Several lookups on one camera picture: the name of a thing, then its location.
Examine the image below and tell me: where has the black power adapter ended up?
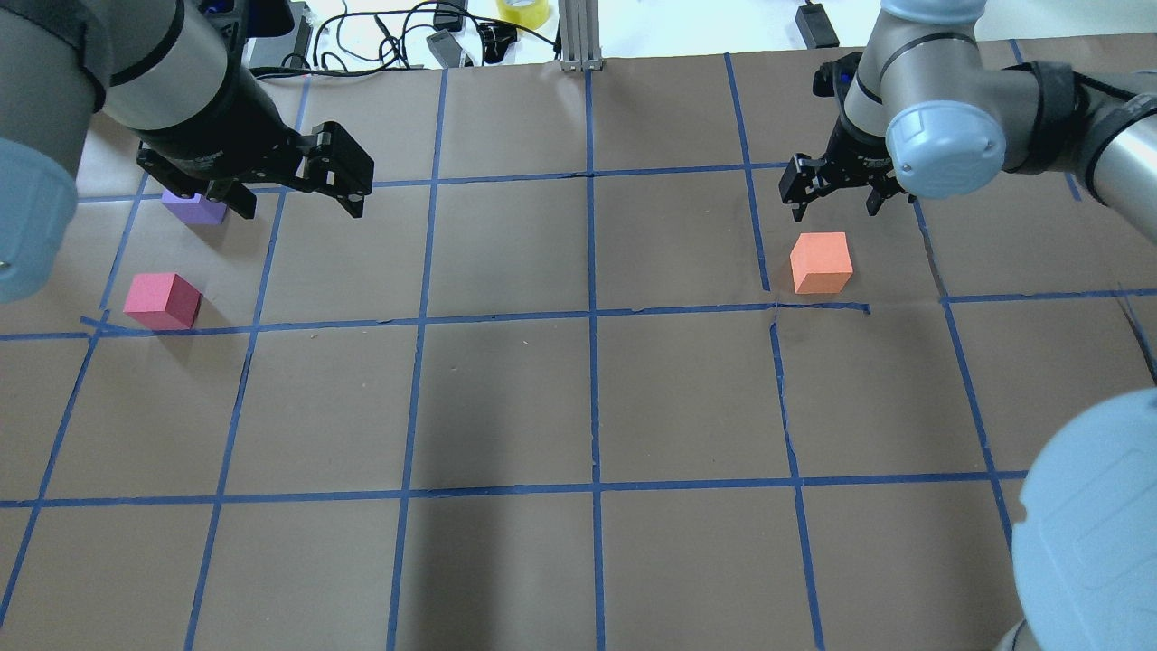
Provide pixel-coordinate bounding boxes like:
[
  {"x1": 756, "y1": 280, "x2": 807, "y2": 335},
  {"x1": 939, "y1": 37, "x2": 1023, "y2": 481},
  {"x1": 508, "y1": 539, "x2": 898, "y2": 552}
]
[{"x1": 795, "y1": 1, "x2": 842, "y2": 50}]

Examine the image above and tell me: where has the orange foam cube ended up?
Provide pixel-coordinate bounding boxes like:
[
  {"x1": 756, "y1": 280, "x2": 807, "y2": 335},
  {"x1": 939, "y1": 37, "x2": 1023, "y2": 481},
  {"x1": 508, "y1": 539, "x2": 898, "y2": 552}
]
[{"x1": 789, "y1": 231, "x2": 854, "y2": 294}]

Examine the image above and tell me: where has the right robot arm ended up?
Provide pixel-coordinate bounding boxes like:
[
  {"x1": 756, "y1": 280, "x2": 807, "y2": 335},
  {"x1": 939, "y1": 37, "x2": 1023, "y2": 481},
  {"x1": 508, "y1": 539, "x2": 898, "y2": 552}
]
[{"x1": 778, "y1": 1, "x2": 1156, "y2": 650}]

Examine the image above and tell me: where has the pink foam cube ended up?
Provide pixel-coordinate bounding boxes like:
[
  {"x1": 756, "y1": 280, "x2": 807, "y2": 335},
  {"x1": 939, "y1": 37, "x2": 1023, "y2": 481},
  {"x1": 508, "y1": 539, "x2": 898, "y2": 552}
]
[{"x1": 121, "y1": 272, "x2": 202, "y2": 331}]

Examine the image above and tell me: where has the aluminium frame post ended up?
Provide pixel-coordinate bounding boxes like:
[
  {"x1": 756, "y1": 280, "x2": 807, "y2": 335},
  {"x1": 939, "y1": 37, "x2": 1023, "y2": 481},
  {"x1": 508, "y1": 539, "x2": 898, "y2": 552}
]
[{"x1": 558, "y1": 0, "x2": 605, "y2": 73}]

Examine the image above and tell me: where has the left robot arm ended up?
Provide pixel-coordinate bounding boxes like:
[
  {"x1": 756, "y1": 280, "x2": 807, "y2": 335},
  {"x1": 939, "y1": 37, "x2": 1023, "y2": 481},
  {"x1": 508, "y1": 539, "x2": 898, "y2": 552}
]
[{"x1": 1, "y1": 1, "x2": 373, "y2": 302}]

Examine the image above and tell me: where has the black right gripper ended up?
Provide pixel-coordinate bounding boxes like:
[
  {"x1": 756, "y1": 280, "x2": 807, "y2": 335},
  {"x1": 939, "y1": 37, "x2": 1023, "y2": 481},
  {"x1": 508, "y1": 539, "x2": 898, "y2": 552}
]
[{"x1": 778, "y1": 117, "x2": 908, "y2": 222}]

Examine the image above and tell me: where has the yellow tape roll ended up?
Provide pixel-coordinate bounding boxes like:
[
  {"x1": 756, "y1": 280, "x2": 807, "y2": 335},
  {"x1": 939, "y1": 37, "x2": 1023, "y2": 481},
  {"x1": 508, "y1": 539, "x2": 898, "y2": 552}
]
[{"x1": 495, "y1": 0, "x2": 550, "y2": 30}]

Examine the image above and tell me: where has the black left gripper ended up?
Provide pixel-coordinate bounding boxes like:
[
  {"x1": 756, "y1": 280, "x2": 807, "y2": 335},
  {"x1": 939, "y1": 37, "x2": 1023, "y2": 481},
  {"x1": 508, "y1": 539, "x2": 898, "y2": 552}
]
[{"x1": 137, "y1": 123, "x2": 373, "y2": 220}]

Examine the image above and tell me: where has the purple foam cube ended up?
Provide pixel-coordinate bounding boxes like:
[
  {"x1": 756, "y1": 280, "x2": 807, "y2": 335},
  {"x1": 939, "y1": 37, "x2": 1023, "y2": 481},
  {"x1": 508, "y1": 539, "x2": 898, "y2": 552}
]
[{"x1": 161, "y1": 190, "x2": 228, "y2": 225}]

